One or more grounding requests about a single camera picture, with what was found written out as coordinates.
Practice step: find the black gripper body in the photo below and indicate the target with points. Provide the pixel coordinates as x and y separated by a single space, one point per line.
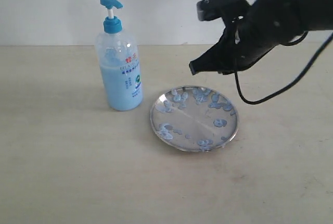
266 25

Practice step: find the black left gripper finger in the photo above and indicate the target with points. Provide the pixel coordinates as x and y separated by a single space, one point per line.
218 58

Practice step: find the blue pump dispenser bottle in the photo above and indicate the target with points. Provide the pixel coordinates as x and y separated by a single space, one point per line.
118 59

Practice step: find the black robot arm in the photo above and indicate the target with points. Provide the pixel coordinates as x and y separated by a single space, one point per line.
314 15

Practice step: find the round steel plate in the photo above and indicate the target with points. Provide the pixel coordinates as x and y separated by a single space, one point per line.
194 119

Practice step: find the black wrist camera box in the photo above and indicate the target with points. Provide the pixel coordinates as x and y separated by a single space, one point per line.
227 10

